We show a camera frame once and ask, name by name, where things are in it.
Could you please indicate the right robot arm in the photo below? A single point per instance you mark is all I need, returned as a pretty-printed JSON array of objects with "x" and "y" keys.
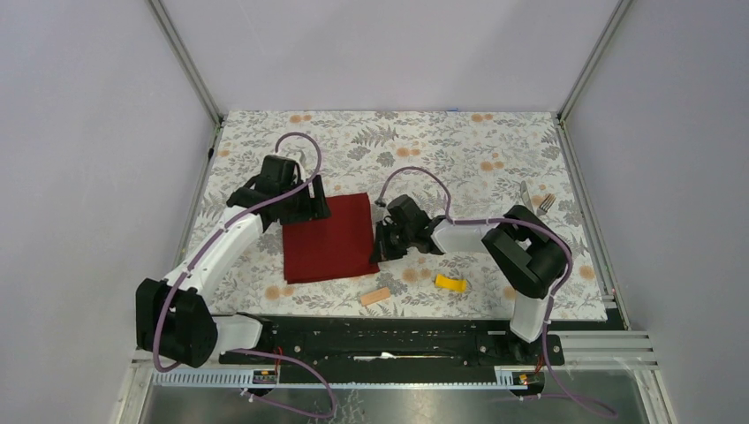
[{"x": 533, "y": 259}]

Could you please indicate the floral patterned table mat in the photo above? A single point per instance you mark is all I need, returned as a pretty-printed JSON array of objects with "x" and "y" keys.
[{"x": 470, "y": 163}]

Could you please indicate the yellow block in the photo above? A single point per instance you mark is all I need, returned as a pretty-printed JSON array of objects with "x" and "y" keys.
[{"x": 454, "y": 285}]

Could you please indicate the silver table knife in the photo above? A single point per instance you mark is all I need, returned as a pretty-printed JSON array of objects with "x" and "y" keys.
[{"x": 525, "y": 195}]

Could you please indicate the dark red cloth napkin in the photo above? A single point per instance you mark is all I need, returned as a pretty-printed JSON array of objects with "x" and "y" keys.
[{"x": 336, "y": 247}]

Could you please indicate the light wooden block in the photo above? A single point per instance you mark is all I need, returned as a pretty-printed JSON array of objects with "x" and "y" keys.
[{"x": 373, "y": 297}]

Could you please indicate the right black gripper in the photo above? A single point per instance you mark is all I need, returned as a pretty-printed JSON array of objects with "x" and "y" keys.
[{"x": 382, "y": 250}]

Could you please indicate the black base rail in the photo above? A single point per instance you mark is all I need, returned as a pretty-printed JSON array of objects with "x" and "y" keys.
[{"x": 401, "y": 350}]

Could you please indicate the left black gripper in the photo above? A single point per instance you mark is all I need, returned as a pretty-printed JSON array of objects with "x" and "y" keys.
[{"x": 306, "y": 213}]

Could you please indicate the silver fork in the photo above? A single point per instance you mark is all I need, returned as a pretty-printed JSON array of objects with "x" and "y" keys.
[{"x": 546, "y": 204}]

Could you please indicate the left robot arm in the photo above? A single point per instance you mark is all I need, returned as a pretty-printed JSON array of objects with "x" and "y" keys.
[{"x": 172, "y": 315}]

